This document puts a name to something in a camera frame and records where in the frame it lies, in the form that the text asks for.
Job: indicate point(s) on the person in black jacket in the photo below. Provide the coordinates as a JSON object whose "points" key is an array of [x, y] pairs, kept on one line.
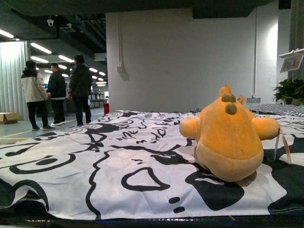
{"points": [[80, 89], [56, 92]]}

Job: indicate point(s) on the green potted plant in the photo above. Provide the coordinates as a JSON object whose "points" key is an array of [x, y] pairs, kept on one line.
{"points": [[290, 90]]}

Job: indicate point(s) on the white wall shelf with picture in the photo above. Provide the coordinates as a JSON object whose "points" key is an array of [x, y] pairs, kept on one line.
{"points": [[292, 60]]}

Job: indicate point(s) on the striped blue bedding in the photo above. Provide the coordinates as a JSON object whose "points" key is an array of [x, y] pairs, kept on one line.
{"points": [[279, 109]]}

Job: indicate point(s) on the white dome security camera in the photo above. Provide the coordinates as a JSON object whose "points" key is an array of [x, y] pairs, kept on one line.
{"points": [[50, 21]]}

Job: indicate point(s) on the cardboard box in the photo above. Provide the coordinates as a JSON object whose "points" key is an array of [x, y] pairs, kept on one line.
{"points": [[9, 118]]}

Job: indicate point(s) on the orange plush toy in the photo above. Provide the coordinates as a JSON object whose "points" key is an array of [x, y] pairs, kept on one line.
{"points": [[229, 137]]}

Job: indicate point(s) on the red fire extinguisher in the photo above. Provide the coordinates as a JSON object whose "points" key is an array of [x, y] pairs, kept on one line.
{"points": [[106, 108]]}

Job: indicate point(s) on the person in black jacket right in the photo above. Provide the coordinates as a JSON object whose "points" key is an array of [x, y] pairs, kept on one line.
{"points": [[80, 89]]}

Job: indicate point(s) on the person in white jacket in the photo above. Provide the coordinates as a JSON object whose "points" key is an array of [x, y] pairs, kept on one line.
{"points": [[35, 95]]}

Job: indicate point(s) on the black and white patterned cloth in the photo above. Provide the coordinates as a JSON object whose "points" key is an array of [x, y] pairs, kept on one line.
{"points": [[138, 165]]}

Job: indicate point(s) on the person in black jacket middle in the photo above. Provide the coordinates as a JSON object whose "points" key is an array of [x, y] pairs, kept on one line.
{"points": [[56, 92]]}

